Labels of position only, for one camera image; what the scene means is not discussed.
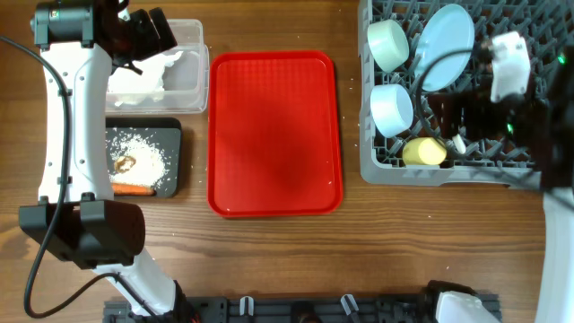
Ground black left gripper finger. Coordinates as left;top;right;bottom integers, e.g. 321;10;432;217
149;7;178;50
128;8;164;60

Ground white napkin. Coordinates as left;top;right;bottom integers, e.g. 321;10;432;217
107;51;183;107

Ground white plastic spoon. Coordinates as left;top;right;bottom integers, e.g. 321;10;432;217
452;134;466;154

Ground yellow cup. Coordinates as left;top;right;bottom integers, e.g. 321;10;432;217
402;137;447;165

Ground light blue plate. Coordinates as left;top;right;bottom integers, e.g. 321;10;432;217
414;4;474;92

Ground rice grains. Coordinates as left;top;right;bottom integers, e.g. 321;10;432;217
106;127;178;189

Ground brown mushroom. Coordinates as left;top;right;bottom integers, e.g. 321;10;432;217
114;156;136;173

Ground light blue rice bowl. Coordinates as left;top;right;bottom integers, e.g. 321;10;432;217
370;84;413;138

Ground green bowl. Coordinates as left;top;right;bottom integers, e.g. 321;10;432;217
367;20;410;73

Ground orange carrot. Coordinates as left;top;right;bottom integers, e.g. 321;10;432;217
112;183;155;196

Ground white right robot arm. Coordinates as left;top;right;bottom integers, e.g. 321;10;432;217
443;51;573;322

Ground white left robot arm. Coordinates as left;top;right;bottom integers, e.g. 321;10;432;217
19;0;189;322

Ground grey dishwasher rack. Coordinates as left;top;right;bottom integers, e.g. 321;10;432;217
357;0;573;187

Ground clear plastic bin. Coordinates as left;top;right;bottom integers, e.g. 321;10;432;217
106;19;210;115

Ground black plastic tray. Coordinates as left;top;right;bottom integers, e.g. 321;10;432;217
106;117;182;198

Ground red serving tray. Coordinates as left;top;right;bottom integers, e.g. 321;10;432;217
206;50;344;219

